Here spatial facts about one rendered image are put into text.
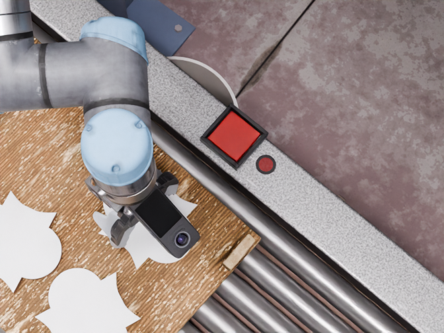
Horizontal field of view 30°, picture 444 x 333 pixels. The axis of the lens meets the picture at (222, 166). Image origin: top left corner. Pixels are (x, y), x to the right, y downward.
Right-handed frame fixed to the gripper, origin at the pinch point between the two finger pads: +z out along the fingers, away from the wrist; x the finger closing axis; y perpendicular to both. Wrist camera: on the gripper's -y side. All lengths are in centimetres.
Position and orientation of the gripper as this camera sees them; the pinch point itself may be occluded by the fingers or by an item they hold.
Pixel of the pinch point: (148, 219)
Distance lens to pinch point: 122.1
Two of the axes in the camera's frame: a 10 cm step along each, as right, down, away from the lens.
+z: -0.3, 2.6, 9.7
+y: -7.4, -6.6, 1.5
